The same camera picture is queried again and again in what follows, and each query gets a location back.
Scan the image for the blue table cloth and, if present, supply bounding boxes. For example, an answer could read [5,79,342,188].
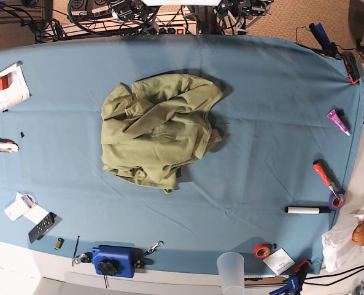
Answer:
[0,36,364,274]

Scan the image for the blue orange bar clamp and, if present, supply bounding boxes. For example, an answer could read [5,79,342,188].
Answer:
[269,259,311,295]

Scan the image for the blue clamp mount block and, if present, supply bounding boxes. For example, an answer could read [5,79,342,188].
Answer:
[91,245,135,278]

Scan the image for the white power strip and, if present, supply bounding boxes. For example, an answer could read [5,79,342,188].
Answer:
[155,14,198,35]

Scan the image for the black white marker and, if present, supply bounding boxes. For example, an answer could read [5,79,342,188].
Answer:
[284,206,332,214]

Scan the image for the white paper note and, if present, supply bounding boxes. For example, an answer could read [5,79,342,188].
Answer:
[263,248,295,275]

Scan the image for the purple tape roll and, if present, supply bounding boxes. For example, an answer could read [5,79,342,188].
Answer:
[328,194,346,210]

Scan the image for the blue black clamp handle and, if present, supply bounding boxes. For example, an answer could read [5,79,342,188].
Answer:
[308,23,341,60]

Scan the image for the red handled screwdriver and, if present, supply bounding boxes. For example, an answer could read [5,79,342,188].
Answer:
[313,160,338,197]

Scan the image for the silver carabiner clip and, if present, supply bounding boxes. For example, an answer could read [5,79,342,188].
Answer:
[144,240,164,256]

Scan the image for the white card packet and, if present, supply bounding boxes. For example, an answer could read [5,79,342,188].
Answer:
[4,192,49,224]

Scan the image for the olive green t-shirt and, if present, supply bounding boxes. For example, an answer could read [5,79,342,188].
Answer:
[101,73,223,194]

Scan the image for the small green battery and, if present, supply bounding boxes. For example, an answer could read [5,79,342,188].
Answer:
[54,238,64,250]

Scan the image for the black remote control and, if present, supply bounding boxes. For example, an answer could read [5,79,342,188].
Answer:
[28,212,57,243]

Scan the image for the red tape roll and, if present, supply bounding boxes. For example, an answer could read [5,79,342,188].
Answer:
[254,243,272,259]

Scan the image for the black zip tie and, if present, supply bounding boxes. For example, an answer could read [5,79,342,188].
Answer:
[72,235,80,260]

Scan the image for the small red box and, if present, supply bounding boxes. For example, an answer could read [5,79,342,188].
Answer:
[0,77,9,91]

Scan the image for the black red corner clamp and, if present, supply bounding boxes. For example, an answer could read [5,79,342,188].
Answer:
[341,51,360,84]

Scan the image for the translucent plastic cup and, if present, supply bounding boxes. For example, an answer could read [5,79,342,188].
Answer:
[217,252,245,295]

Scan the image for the purple glue tube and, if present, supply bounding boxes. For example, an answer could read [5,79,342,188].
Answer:
[327,109,350,136]

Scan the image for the white plastic bag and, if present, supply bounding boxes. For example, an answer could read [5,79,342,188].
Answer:
[322,206,364,272]

